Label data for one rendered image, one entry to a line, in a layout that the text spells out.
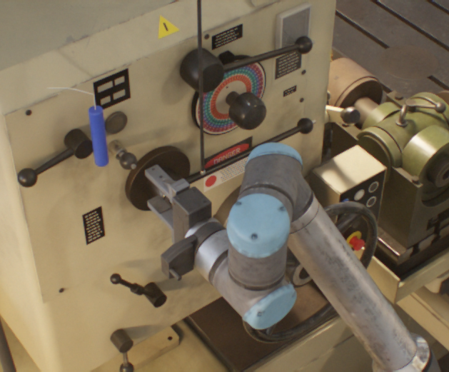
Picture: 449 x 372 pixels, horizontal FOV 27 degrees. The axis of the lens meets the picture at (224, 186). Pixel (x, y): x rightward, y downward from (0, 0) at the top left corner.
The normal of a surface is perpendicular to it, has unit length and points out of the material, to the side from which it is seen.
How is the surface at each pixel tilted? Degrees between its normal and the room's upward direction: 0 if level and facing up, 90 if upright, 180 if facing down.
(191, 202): 0
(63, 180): 90
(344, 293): 82
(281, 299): 95
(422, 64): 0
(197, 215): 90
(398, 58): 0
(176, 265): 90
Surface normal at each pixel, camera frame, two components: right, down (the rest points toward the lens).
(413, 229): 0.59, 0.56
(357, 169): 0.00, -0.72
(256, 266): 0.01, 0.70
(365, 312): 0.22, 0.48
